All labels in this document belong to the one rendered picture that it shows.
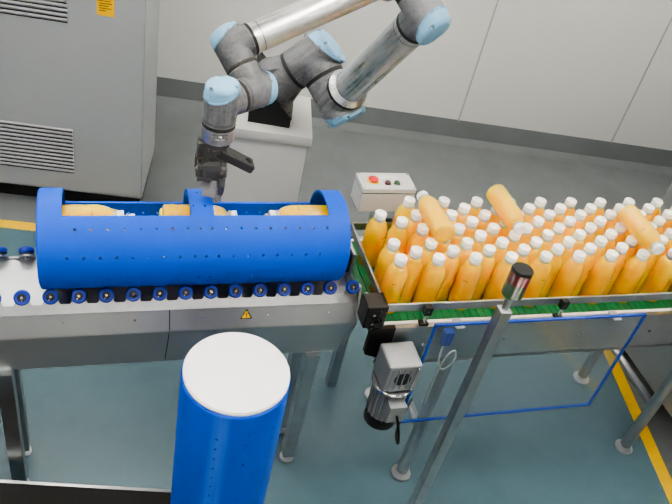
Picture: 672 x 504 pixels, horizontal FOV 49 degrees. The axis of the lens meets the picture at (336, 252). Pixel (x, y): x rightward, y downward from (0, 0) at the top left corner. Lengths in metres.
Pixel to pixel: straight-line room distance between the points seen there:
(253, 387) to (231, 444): 0.15
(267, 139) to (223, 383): 1.15
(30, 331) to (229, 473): 0.71
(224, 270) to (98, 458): 1.15
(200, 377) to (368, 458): 1.36
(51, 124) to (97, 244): 1.87
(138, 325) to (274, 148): 0.91
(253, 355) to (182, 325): 0.38
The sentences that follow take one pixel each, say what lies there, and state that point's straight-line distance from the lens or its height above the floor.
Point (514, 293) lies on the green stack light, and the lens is 2.18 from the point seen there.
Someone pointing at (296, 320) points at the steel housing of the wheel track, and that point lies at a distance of 2.36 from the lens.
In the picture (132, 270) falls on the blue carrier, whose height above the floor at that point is 1.09.
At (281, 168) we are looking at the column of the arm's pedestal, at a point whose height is 0.94.
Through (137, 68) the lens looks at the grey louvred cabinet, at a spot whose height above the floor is 0.84.
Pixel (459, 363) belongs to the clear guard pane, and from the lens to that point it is 2.54.
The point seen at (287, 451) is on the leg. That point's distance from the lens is 3.00.
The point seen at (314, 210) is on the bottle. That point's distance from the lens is 2.24.
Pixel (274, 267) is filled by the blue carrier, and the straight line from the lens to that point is 2.17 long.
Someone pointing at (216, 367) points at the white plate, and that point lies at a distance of 1.95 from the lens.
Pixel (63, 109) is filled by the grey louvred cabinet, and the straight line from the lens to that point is 3.84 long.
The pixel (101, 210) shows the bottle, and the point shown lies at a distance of 2.15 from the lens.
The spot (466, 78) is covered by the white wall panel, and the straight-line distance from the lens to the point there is 5.15.
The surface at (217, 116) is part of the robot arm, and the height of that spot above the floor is 1.53.
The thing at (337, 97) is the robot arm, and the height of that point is 1.31.
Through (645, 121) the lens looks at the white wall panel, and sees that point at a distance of 5.74.
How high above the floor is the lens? 2.51
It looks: 39 degrees down
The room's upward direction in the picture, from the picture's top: 14 degrees clockwise
